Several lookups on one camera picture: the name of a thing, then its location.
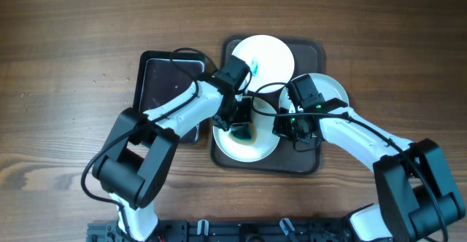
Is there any green yellow sponge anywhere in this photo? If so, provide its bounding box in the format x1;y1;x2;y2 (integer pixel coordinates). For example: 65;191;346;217
230;123;253;141

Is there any white plate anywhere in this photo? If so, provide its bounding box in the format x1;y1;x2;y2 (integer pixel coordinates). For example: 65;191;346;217
212;112;279;163
232;35;295;94
278;73;350;113

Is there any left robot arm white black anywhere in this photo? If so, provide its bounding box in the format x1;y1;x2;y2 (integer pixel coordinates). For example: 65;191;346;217
82;81;248;241

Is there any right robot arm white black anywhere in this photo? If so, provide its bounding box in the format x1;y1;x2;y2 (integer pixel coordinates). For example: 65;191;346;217
273;105;466;241

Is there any dark brown serving tray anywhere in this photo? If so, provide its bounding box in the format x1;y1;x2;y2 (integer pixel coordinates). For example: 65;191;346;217
210;36;325;176

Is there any black water basin tray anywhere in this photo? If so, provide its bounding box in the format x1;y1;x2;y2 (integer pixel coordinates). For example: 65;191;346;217
132;50;205;144

